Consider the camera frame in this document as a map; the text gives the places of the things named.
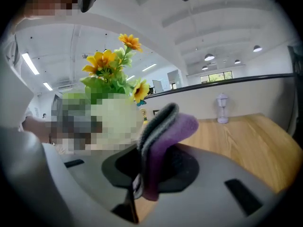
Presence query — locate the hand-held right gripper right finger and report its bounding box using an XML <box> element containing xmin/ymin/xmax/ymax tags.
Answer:
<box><xmin>132</xmin><ymin>142</ymin><xmax>286</xmax><ymax>227</ymax></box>

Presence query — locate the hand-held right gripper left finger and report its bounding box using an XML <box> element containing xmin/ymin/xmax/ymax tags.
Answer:
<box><xmin>9</xmin><ymin>126</ymin><xmax>143</xmax><ymax>227</ymax></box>

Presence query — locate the purple cloth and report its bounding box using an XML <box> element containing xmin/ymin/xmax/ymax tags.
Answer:
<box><xmin>136</xmin><ymin>102</ymin><xmax>200</xmax><ymax>202</ymax></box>

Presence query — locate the sunflower bouquet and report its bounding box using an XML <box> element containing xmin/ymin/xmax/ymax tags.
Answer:
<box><xmin>61</xmin><ymin>33</ymin><xmax>152</xmax><ymax>151</ymax></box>

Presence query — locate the person's left forearm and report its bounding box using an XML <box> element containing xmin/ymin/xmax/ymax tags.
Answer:
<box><xmin>22</xmin><ymin>115</ymin><xmax>52</xmax><ymax>144</ymax></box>

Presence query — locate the yellow desk fan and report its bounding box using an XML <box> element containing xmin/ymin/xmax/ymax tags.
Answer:
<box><xmin>139</xmin><ymin>107</ymin><xmax>149</xmax><ymax>125</ymax></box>

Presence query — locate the lavender desk fan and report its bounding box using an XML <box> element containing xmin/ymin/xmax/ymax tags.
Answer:
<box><xmin>215</xmin><ymin>92</ymin><xmax>230</xmax><ymax>124</ymax></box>

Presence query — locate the window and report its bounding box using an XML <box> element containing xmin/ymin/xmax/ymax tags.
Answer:
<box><xmin>199</xmin><ymin>70</ymin><xmax>234</xmax><ymax>84</ymax></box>

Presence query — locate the person's white printed t-shirt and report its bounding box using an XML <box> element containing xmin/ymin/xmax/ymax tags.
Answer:
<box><xmin>0</xmin><ymin>17</ymin><xmax>35</xmax><ymax>132</ymax></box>

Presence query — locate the white partition with black rail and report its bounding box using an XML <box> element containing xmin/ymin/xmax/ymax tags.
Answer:
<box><xmin>143</xmin><ymin>73</ymin><xmax>297</xmax><ymax>128</ymax></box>

